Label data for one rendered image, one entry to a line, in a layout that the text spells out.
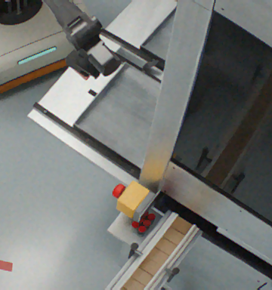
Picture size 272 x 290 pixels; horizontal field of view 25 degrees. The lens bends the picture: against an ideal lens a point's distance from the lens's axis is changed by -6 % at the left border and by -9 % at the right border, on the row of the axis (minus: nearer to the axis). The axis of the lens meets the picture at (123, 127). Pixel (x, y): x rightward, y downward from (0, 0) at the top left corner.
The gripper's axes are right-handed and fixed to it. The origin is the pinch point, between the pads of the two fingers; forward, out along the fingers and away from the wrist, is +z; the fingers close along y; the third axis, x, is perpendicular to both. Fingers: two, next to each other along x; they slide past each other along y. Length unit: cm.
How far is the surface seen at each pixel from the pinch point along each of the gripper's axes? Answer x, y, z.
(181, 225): -15.2, 43.0, 15.1
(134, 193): -18.3, 28.2, 4.8
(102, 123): -0.4, 6.1, 19.7
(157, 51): 30.5, 5.0, 20.0
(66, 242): -18, 2, 108
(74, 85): 4.9, -8.2, 19.9
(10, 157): -1, -41, 108
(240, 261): -13, 65, 21
